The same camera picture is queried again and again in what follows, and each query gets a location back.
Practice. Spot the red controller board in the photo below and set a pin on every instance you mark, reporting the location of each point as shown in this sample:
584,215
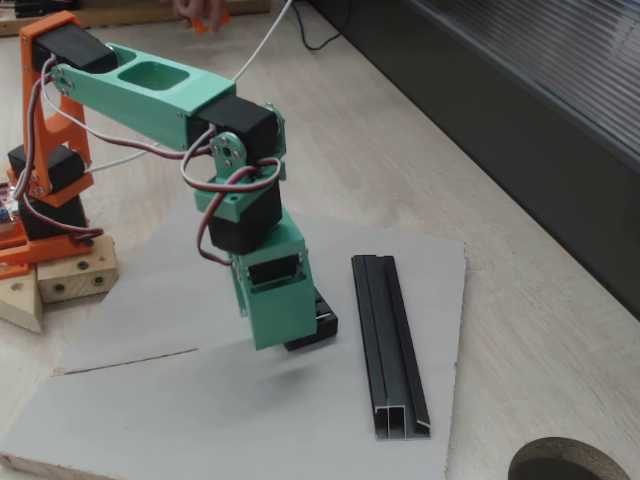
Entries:
6,200

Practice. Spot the small grey metal bracket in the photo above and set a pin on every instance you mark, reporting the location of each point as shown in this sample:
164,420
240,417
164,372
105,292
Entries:
326,316

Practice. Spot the person's hand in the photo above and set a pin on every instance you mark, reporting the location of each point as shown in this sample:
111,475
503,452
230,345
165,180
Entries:
200,7

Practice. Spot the grey laminated board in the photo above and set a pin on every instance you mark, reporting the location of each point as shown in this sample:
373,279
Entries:
200,400

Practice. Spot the wooden base block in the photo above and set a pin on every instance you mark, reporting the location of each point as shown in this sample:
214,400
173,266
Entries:
75,272

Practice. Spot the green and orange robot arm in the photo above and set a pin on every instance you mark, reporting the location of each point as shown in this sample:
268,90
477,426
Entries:
150,100

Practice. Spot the black aluminium profile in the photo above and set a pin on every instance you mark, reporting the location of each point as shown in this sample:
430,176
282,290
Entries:
387,340

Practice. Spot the black slotted holder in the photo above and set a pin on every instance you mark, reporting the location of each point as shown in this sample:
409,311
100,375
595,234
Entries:
322,332

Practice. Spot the green gripper with servo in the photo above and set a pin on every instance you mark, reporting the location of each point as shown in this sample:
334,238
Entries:
278,306

